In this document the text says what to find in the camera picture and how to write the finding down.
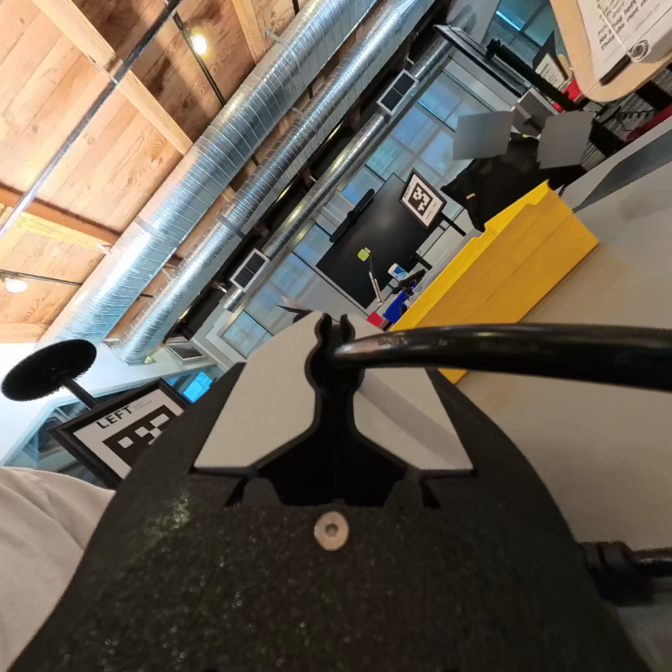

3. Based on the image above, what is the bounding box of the large metal ventilation duct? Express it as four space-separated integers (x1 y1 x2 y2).
55 0 439 342

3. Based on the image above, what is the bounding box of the wooden sign board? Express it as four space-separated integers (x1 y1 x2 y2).
548 0 672 104

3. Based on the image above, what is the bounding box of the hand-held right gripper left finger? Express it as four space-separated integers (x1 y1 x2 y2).
193 310 338 471

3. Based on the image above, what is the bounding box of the grey desk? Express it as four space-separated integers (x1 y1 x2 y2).
454 115 672 672

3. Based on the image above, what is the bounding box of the black display panel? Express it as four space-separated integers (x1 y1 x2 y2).
315 173 464 312

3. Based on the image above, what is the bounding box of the printed marker tag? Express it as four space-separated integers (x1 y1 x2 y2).
398 168 448 230

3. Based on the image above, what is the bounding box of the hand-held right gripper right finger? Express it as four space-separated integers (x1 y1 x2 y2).
340 313 480 477

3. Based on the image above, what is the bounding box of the small metal ventilation duct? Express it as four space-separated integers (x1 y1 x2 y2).
118 37 457 365

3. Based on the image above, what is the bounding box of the black ceiling pipe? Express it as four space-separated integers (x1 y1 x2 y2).
0 0 182 237

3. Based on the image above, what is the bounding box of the person's white clothing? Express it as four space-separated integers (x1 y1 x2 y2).
0 466 117 672

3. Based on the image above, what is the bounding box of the printed instruction sheet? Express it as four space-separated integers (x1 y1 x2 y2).
583 0 672 86

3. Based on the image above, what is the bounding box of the square vent grille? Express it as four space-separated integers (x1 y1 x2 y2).
377 70 419 113
229 250 270 291

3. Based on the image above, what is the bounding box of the black power cord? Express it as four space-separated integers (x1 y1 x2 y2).
315 323 672 393

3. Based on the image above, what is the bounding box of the yellow plastic bin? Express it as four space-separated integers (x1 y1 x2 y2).
390 180 600 385

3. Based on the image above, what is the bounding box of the black cord plug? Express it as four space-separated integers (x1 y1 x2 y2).
580 540 672 607

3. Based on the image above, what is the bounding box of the black camera bar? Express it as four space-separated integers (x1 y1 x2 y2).
330 188 377 244

